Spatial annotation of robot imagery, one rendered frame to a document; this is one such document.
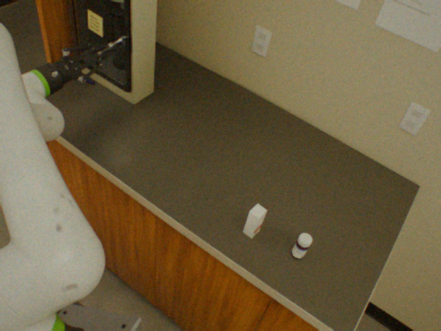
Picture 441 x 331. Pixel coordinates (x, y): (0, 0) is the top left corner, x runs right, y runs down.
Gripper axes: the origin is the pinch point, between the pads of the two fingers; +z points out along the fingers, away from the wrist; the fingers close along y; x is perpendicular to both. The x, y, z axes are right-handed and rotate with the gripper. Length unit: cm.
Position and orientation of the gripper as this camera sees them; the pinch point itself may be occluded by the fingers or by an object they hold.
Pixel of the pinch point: (103, 50)
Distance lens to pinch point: 145.6
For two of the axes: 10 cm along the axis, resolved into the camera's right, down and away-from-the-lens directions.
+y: -4.7, -8.3, -2.9
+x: -6.6, 1.2, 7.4
